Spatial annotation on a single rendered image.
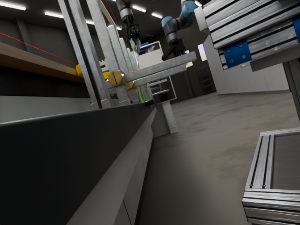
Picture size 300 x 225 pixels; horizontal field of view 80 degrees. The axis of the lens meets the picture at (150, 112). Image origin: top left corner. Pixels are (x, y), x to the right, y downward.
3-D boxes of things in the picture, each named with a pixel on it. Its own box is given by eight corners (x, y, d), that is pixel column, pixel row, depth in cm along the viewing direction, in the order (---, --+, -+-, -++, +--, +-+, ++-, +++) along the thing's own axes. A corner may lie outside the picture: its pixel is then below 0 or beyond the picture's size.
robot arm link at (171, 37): (166, 35, 113) (165, 39, 121) (168, 42, 113) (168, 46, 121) (177, 31, 112) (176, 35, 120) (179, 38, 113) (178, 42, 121)
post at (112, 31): (143, 115, 94) (114, 26, 91) (142, 116, 90) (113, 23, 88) (137, 118, 94) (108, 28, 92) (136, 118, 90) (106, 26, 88)
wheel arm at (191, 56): (196, 62, 70) (193, 52, 70) (197, 60, 66) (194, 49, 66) (92, 96, 73) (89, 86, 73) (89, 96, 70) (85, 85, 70)
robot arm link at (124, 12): (119, 16, 111) (131, 14, 114) (121, 23, 111) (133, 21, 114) (120, 9, 104) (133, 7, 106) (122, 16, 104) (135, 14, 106)
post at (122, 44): (146, 109, 118) (123, 38, 116) (145, 109, 115) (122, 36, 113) (140, 110, 119) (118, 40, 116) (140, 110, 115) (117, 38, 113)
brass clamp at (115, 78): (131, 85, 75) (127, 73, 75) (125, 82, 62) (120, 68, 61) (118, 89, 76) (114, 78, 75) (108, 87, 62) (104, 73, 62)
